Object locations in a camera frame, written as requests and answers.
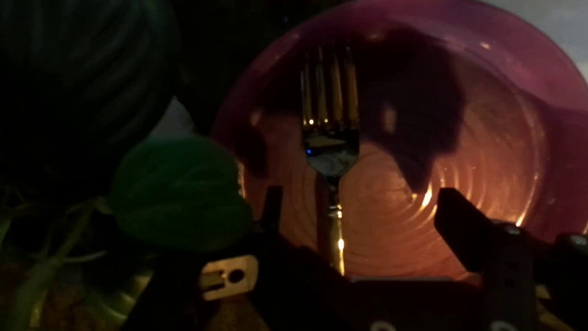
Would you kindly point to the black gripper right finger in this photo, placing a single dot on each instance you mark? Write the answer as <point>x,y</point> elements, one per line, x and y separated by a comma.
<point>507,277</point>

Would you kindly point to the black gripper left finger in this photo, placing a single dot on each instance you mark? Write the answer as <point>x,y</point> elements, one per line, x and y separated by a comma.
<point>305,295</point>

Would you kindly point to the silver metal fork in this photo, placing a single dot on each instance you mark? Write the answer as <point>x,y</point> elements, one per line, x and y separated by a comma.
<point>331,141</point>

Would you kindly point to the small potted green plant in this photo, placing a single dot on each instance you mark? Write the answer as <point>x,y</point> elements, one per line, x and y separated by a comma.
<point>176,196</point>

